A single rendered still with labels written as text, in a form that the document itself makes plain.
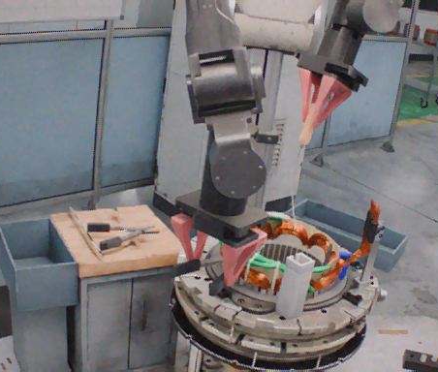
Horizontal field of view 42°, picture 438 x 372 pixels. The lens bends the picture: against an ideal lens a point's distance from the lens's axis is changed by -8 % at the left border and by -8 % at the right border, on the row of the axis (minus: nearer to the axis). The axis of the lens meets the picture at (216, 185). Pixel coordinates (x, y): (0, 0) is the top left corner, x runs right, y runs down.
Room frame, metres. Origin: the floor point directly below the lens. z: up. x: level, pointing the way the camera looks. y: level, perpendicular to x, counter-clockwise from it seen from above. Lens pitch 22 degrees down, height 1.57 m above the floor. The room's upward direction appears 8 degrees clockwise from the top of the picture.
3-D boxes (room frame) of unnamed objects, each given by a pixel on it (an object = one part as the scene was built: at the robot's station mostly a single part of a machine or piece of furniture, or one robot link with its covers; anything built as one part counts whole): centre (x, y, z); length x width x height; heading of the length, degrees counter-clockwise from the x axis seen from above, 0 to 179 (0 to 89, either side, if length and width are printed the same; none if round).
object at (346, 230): (1.11, -0.28, 0.92); 0.25 x 0.11 x 0.28; 60
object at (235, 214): (0.69, -0.01, 1.28); 0.10 x 0.07 x 0.07; 54
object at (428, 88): (7.81, -2.38, 0.51); 1.11 x 0.62 x 1.01; 49
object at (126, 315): (0.95, 0.16, 0.91); 0.19 x 0.19 x 0.26; 32
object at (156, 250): (0.95, 0.16, 1.05); 0.20 x 0.19 x 0.02; 122
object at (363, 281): (0.82, -0.25, 1.15); 0.03 x 0.02 x 0.12; 120
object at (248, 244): (0.68, -0.02, 1.21); 0.07 x 0.07 x 0.09; 54
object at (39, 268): (0.87, 0.29, 0.92); 0.17 x 0.11 x 0.28; 32
